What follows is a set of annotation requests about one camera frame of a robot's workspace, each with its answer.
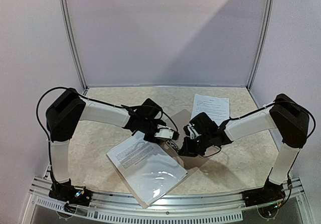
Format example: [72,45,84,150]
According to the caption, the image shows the translucent brown folder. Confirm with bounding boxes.
[112,109,219,200]

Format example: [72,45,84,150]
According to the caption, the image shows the printed paper sheet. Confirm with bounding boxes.
[106,132,188,208]

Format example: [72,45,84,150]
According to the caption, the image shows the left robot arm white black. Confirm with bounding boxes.
[46,88,173,201]

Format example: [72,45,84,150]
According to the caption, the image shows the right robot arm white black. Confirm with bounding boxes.
[179,94,315,202]

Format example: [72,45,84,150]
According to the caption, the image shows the metal folder clip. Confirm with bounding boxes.
[166,140,180,152]

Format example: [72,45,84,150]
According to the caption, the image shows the stack of printed papers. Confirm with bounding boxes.
[191,94,230,125]

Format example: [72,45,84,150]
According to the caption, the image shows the perforated metal strip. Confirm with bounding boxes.
[30,197,244,223]

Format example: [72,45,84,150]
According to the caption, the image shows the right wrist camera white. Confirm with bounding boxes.
[183,124,199,140]

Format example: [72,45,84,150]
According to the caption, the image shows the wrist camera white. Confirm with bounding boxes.
[183,124,199,140]
[154,127,180,141]

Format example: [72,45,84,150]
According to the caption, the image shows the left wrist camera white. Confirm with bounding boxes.
[154,127,180,141]

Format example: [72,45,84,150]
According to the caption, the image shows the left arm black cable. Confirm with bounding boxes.
[36,87,179,149]

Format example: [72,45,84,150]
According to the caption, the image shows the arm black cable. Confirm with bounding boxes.
[200,95,317,209]
[36,87,179,149]

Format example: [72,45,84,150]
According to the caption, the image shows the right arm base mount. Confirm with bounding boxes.
[241,180,292,208]

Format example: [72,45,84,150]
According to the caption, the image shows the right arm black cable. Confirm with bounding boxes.
[200,95,317,209]

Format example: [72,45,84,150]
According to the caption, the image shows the right aluminium frame post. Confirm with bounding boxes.
[246,0,273,91]

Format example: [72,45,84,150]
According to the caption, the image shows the aluminium frame post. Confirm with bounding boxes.
[59,0,89,94]
[246,0,273,91]

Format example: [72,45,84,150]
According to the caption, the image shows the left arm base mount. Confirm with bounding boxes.
[49,182,93,206]

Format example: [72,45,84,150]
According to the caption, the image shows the aluminium front rail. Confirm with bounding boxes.
[29,177,309,215]

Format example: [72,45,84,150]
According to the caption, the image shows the left aluminium frame post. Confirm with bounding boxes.
[59,0,89,94]

